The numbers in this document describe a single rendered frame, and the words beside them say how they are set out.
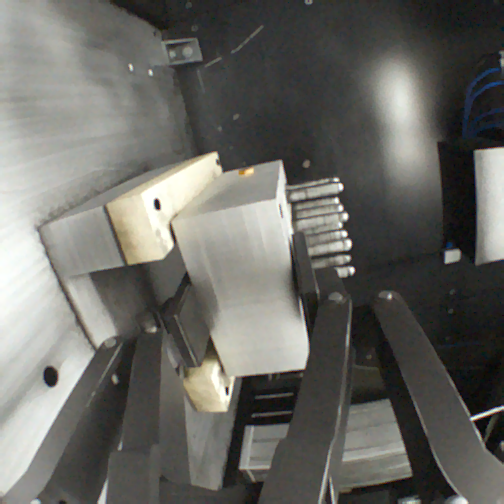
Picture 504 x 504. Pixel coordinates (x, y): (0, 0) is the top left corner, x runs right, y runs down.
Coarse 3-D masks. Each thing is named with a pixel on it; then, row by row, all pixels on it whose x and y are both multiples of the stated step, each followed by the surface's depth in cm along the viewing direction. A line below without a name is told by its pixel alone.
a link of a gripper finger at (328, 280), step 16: (320, 272) 15; (336, 272) 15; (320, 288) 14; (336, 288) 13; (352, 304) 12; (368, 304) 12; (352, 320) 11; (368, 320) 11; (352, 336) 11; (368, 336) 11
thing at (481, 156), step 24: (456, 144) 20; (480, 144) 18; (456, 168) 23; (480, 168) 17; (456, 192) 23; (480, 192) 18; (456, 216) 24; (480, 216) 18; (456, 240) 23; (480, 240) 19
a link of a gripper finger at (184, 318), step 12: (180, 288) 15; (192, 288) 15; (180, 300) 14; (192, 300) 15; (168, 312) 13; (180, 312) 13; (192, 312) 15; (168, 324) 13; (180, 324) 13; (192, 324) 14; (204, 324) 16; (180, 336) 13; (192, 336) 14; (204, 336) 15; (180, 348) 14; (192, 348) 14; (204, 348) 15; (192, 360) 14
